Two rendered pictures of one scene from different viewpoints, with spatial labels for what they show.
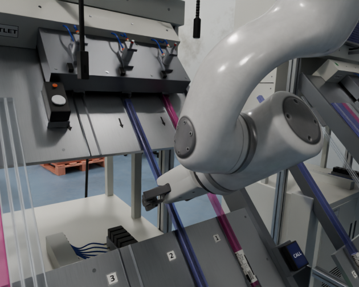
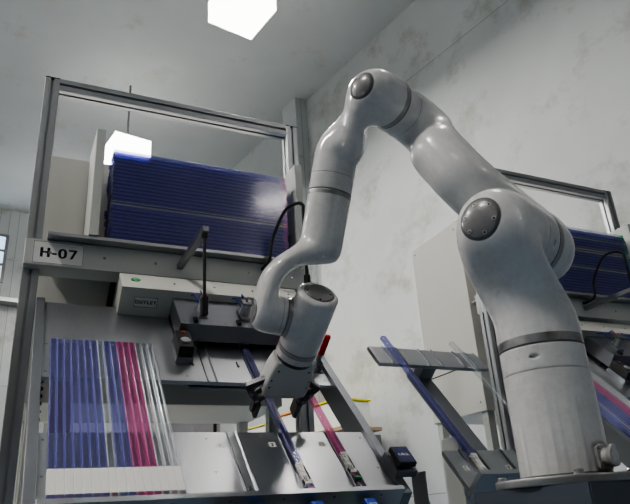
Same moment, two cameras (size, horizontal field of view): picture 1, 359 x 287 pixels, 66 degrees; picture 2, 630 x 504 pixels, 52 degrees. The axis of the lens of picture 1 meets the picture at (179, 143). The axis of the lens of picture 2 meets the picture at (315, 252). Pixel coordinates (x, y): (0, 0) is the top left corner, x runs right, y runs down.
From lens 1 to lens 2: 1.03 m
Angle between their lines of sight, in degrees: 35
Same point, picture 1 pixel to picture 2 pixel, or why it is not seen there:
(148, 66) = not seen: hidden behind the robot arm
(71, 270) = (189, 435)
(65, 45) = (192, 307)
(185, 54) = (411, 392)
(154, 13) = not seen: hidden behind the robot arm
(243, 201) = (359, 426)
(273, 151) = (301, 309)
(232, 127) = (273, 296)
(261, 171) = (303, 327)
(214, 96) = (262, 282)
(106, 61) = (225, 317)
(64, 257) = not seen: outside the picture
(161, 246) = (263, 438)
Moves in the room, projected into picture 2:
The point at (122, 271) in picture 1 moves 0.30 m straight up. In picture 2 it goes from (228, 443) to (226, 299)
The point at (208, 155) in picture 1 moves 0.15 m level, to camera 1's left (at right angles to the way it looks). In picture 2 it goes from (263, 313) to (189, 322)
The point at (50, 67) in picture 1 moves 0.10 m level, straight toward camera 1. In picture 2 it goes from (180, 320) to (182, 307)
